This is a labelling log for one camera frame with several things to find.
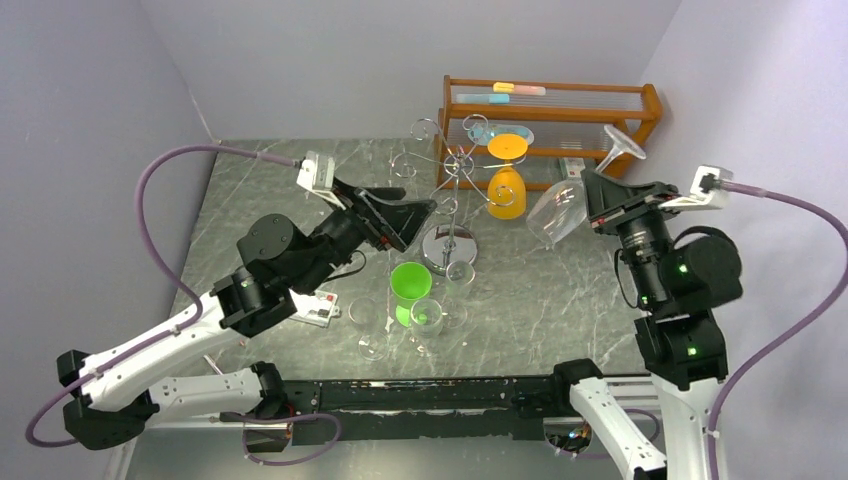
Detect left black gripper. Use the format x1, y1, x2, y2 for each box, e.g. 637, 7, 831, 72
297, 180, 440, 298

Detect clear wine glass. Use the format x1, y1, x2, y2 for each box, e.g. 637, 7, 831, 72
526, 124, 647, 250
348, 297, 388, 361
442, 260, 476, 329
409, 298, 443, 357

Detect orange plastic wine glass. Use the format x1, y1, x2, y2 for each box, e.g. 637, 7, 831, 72
487, 133, 528, 220

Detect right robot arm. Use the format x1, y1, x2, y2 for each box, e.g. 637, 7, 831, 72
549, 166, 743, 479

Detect chrome wine glass rack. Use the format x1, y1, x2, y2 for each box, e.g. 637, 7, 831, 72
390, 118, 496, 276

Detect green plastic wine glass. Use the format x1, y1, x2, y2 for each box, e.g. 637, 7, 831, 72
390, 262, 432, 327

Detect clear wine glass by rack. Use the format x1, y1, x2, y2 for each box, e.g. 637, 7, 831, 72
442, 260, 476, 329

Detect wooden shelf rack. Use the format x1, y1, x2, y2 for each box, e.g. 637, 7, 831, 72
434, 75, 664, 192

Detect small white box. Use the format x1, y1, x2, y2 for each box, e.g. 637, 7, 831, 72
558, 157, 586, 180

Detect blue oval plate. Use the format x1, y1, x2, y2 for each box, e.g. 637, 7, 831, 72
467, 122, 535, 146

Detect blue bar on shelf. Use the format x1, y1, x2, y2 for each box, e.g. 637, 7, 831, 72
454, 93, 511, 105

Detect clear plastic card case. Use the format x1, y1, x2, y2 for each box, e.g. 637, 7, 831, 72
291, 290, 341, 328

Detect yellow pink eraser bar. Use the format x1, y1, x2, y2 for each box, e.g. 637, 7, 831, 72
492, 82, 546, 96

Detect white pen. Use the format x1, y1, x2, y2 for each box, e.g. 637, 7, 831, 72
203, 355, 224, 375

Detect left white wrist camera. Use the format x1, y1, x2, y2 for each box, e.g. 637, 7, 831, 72
296, 151, 345, 210

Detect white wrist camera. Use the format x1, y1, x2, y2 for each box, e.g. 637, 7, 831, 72
660, 165, 734, 212
296, 151, 345, 210

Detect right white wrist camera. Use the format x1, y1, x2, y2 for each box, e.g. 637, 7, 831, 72
660, 165, 734, 212

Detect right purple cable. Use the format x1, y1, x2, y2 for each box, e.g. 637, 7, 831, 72
706, 180, 848, 480

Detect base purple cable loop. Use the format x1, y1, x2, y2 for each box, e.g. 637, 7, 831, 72
240, 413, 344, 467

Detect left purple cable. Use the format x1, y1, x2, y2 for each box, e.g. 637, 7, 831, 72
25, 144, 299, 449

